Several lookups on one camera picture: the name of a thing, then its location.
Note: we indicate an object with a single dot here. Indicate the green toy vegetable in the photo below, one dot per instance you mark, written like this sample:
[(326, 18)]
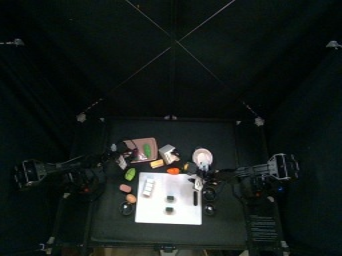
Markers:
[(147, 150)]

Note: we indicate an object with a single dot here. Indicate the yellow toy block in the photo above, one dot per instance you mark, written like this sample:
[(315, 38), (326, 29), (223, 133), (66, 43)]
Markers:
[(156, 163)]

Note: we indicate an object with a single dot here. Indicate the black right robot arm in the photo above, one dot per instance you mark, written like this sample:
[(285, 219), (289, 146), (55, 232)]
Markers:
[(261, 169)]

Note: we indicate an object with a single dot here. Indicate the pink white round plate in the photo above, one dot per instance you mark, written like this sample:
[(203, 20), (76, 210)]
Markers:
[(202, 155)]

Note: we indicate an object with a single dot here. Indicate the small black bowl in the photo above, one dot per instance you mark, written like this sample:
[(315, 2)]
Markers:
[(126, 208), (210, 209), (209, 194)]

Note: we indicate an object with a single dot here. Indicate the green toy leaf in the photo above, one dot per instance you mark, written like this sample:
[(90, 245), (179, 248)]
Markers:
[(130, 174)]

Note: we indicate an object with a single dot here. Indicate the white grey toy box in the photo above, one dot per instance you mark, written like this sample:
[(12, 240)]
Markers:
[(167, 154)]

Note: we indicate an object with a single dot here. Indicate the black stick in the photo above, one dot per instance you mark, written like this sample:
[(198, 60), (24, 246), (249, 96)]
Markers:
[(195, 198)]

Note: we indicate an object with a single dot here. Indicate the grey frame clamp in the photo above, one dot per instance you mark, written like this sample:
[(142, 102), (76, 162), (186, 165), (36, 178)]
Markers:
[(333, 44), (18, 42), (259, 121), (80, 117), (170, 117)]

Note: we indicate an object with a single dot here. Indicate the orange toy sushi piece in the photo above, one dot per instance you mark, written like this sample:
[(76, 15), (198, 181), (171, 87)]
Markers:
[(131, 198)]

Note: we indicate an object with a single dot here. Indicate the white rice sushi piece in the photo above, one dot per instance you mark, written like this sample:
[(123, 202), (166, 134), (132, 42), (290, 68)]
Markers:
[(148, 187)]

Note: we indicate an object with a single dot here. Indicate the small yellow toy piece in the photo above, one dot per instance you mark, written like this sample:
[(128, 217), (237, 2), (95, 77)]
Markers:
[(186, 166)]

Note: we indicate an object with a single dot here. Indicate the pink toy sushi piece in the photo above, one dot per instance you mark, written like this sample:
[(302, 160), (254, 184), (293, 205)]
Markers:
[(124, 188)]

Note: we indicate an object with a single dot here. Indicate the dark seaweed sushi roll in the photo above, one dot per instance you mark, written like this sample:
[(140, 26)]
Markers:
[(170, 199), (170, 210)]

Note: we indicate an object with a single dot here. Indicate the orange toy food piece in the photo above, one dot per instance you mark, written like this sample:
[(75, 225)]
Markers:
[(172, 171)]

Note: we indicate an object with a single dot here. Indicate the white square tray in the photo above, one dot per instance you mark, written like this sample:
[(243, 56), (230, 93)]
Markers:
[(168, 215)]

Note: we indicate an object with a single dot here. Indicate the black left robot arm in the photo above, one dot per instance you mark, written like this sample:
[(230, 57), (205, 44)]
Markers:
[(54, 167)]

